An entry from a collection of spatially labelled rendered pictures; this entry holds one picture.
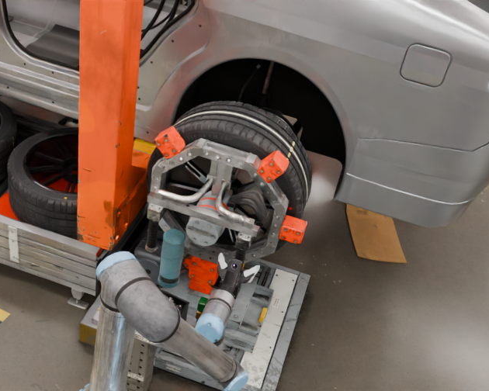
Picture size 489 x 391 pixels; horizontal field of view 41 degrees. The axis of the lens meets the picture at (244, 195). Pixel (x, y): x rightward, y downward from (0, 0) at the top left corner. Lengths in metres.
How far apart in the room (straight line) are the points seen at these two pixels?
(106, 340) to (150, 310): 0.25
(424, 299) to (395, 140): 1.29
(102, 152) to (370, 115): 1.07
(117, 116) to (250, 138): 0.49
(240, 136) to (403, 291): 1.68
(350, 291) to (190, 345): 1.87
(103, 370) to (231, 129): 0.99
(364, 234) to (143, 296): 2.47
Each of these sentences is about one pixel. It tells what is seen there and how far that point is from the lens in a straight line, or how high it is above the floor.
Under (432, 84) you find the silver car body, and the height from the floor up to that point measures 1.40.
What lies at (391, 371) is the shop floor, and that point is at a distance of 3.34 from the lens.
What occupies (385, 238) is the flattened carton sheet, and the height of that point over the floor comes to 0.01.
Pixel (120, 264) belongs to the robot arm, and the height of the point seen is 1.21.
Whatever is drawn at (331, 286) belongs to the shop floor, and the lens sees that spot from 3.61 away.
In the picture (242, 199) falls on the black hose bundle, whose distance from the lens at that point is 2.33.
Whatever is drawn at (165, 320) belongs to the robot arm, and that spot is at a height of 1.15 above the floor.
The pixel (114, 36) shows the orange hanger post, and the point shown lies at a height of 1.49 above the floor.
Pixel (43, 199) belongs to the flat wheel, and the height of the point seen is 0.50.
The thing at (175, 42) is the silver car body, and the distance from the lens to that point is 2.80.
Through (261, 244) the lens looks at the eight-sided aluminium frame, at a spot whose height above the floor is 0.72.
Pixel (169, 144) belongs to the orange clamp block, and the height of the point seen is 1.09.
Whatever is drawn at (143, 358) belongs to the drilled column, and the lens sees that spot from 2.74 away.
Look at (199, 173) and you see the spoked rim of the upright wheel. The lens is 2.60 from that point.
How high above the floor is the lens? 2.45
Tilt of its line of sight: 37 degrees down
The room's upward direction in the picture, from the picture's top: 12 degrees clockwise
